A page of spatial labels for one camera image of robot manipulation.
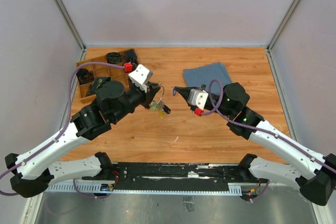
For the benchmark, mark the rolled tie with red pattern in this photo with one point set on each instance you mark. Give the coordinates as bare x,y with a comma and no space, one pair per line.
84,76

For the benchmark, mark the blue green patterned tie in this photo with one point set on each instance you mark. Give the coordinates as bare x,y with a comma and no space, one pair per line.
96,84

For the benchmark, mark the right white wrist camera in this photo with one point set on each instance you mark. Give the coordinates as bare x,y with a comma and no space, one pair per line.
197,98

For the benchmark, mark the large keyring with tagged keys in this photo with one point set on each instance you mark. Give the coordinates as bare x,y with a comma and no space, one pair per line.
159,106

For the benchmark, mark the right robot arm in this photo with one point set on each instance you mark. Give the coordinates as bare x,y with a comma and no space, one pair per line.
308,171

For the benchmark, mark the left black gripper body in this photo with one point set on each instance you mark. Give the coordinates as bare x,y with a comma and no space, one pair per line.
138,96

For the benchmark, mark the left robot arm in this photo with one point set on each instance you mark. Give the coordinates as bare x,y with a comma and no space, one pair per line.
39,168

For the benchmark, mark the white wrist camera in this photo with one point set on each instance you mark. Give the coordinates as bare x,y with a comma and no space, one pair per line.
197,98
140,77

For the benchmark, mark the rolled black tie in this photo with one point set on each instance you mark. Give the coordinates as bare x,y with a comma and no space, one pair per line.
130,56

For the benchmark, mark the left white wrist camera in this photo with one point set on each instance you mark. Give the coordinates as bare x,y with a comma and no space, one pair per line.
140,77

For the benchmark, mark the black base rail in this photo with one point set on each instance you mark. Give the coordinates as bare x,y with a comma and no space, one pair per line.
177,177

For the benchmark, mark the folded blue towel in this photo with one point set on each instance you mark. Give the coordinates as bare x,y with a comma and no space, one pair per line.
204,75

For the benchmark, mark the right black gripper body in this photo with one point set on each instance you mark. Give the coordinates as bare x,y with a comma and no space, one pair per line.
216,99

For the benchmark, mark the wooden compartment tray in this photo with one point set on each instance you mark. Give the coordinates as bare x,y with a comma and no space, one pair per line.
98,55

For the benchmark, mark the key with dark blue tag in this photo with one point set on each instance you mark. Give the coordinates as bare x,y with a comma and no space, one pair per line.
174,92

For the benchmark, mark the rolled dark tie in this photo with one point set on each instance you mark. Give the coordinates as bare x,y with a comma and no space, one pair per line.
113,57

